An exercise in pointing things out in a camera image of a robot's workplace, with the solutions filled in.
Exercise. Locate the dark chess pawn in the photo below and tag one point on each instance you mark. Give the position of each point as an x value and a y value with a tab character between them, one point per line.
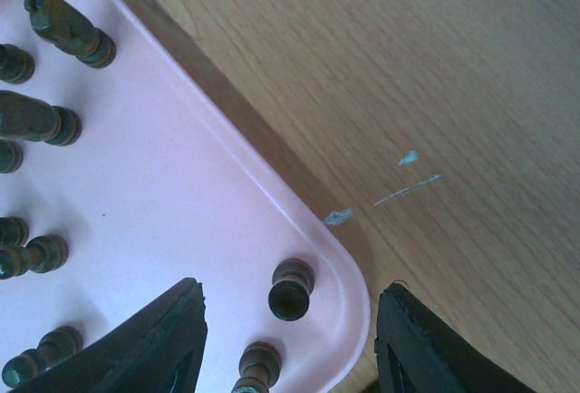
292	284
53	348

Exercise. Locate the dark chess pawn tray edge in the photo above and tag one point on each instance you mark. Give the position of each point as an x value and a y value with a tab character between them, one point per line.
259	368

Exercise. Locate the dark chess knight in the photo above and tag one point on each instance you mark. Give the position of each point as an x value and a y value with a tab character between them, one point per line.
71	32

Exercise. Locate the pink plastic tray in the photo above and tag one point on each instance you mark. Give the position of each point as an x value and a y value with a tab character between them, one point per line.
160	186

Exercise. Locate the dark chess bishop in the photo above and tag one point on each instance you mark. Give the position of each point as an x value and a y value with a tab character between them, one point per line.
27	118

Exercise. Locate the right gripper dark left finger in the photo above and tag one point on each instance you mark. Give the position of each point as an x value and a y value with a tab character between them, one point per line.
158	349

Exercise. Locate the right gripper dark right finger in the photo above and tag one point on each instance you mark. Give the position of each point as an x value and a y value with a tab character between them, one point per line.
418	352

